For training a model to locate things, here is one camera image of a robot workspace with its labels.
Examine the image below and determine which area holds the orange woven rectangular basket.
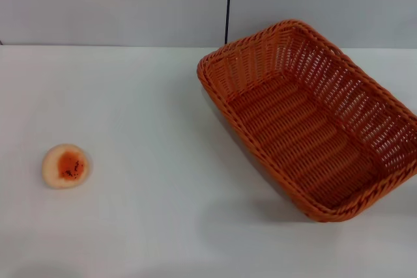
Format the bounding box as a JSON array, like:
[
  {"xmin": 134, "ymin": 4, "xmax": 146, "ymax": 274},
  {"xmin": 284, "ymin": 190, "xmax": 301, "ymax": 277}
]
[{"xmin": 196, "ymin": 19, "xmax": 417, "ymax": 224}]

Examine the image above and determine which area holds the halved boiled egg toy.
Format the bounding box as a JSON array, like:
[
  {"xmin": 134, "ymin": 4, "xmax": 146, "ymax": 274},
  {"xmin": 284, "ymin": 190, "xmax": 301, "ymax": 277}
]
[{"xmin": 42, "ymin": 143, "xmax": 94, "ymax": 191}]

